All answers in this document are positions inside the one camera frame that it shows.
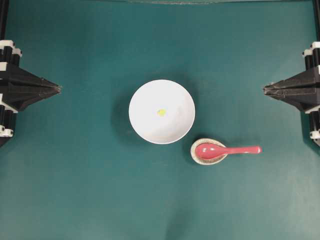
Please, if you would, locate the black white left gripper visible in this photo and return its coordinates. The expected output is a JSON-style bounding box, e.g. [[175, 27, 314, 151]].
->
[[0, 40, 61, 146]]

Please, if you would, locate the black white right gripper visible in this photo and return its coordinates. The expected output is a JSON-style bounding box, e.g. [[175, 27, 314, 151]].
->
[[263, 41, 320, 147]]

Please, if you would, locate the green table mat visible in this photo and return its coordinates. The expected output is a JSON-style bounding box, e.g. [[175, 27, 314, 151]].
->
[[0, 0, 320, 240]]

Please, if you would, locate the pink ceramic spoon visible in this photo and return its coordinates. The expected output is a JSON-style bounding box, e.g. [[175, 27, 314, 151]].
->
[[195, 143, 262, 160]]

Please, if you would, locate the yellow hexagonal prism block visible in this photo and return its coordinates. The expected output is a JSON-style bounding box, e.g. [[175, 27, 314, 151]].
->
[[157, 109, 166, 117]]

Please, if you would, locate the speckled beige spoon rest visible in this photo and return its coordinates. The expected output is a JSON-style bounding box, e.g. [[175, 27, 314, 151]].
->
[[190, 138, 228, 166]]

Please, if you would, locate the white round bowl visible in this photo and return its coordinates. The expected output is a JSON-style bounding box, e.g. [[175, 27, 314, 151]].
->
[[128, 79, 196, 145]]

